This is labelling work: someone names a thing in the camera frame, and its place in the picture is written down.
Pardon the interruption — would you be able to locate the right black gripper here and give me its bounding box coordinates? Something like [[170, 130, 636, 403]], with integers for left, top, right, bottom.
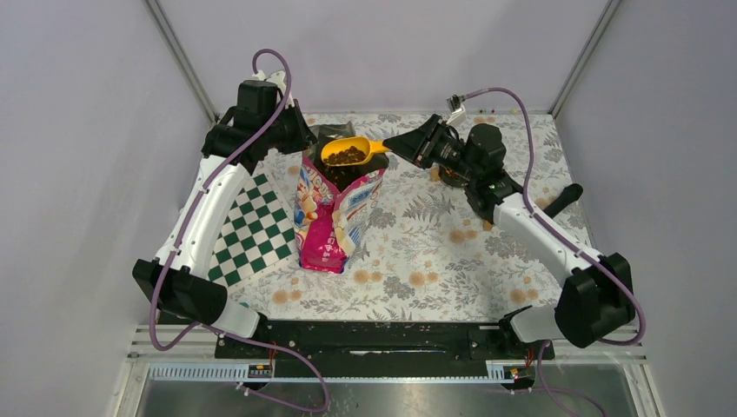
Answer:
[[383, 114, 481, 182]]

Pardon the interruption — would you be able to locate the yellow plastic scoop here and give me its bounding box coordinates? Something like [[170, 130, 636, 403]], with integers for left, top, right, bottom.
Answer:
[[320, 136, 390, 167]]

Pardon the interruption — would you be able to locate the pink blue pet food bag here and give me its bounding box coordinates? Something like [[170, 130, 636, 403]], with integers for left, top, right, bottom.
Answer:
[[294, 122, 388, 274]]

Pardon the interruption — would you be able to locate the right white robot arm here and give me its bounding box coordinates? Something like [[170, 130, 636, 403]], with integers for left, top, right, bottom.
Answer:
[[383, 115, 637, 358]]

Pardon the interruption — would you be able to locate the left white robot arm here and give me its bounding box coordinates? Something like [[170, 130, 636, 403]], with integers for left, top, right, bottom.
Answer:
[[132, 70, 316, 357]]

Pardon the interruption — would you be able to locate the floral table mat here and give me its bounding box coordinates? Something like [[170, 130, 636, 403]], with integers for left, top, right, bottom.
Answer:
[[213, 112, 617, 325]]

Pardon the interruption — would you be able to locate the green white chessboard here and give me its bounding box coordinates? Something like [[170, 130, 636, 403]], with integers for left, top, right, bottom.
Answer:
[[206, 173, 295, 287]]

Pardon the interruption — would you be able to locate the black marker orange tip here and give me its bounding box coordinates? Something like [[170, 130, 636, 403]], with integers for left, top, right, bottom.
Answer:
[[544, 183, 583, 218]]

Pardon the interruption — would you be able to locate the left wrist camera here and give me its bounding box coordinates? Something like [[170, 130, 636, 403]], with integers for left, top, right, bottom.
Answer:
[[250, 69, 295, 109]]

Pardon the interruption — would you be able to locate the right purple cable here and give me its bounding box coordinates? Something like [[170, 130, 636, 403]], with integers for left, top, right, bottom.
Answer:
[[460, 86, 647, 415]]

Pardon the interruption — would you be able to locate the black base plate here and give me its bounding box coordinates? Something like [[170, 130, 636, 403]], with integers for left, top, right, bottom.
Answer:
[[215, 320, 554, 381]]

